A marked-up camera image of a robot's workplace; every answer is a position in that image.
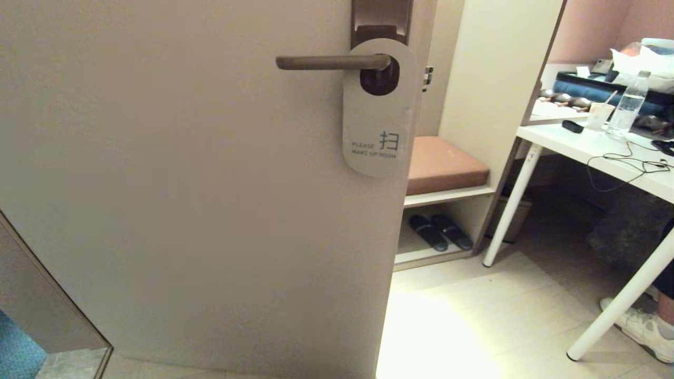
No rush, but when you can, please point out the thin black wire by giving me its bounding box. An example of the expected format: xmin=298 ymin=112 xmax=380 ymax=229
xmin=587 ymin=139 xmax=674 ymax=193

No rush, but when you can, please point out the brown bench cushion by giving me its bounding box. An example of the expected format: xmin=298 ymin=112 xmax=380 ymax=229
xmin=407 ymin=136 xmax=490 ymax=196

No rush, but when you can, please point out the clear plastic water bottle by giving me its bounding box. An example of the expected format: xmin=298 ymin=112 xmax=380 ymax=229
xmin=611 ymin=70 xmax=653 ymax=138

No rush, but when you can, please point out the white sneaker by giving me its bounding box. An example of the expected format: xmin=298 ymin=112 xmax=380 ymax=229
xmin=599 ymin=297 xmax=674 ymax=365

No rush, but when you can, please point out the brown door handle lever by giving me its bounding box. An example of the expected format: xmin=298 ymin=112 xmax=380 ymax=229
xmin=275 ymin=54 xmax=393 ymax=72

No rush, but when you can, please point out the dark blue long case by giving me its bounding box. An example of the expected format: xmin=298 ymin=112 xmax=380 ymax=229
xmin=556 ymin=71 xmax=674 ymax=114

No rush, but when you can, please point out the brown waste bin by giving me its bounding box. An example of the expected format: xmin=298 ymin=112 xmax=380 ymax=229
xmin=490 ymin=195 xmax=532 ymax=243

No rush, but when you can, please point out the white paper cup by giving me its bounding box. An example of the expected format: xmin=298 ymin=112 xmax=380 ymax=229
xmin=587 ymin=89 xmax=621 ymax=131

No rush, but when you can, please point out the dark grey slipper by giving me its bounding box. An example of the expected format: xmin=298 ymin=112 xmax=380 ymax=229
xmin=432 ymin=212 xmax=474 ymax=250
xmin=410 ymin=213 xmax=449 ymax=251

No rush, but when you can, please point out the white table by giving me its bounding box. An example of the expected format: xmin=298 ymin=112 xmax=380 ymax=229
xmin=483 ymin=97 xmax=674 ymax=362

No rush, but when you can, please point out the grey plastic bag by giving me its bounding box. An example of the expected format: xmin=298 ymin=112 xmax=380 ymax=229
xmin=587 ymin=195 xmax=659 ymax=264

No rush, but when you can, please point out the brown door handle plate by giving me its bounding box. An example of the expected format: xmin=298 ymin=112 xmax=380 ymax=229
xmin=351 ymin=0 xmax=413 ymax=96

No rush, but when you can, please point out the white flat board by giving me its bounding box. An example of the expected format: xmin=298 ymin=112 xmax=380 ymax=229
xmin=529 ymin=99 xmax=590 ymax=125

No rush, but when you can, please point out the person in black trousers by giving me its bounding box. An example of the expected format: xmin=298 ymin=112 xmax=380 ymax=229
xmin=650 ymin=218 xmax=674 ymax=343

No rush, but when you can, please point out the beige open shoe cabinet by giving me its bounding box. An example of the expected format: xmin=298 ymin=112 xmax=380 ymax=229
xmin=392 ymin=0 xmax=569 ymax=272

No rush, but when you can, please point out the beige room door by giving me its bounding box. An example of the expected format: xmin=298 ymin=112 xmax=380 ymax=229
xmin=0 ymin=0 xmax=438 ymax=379

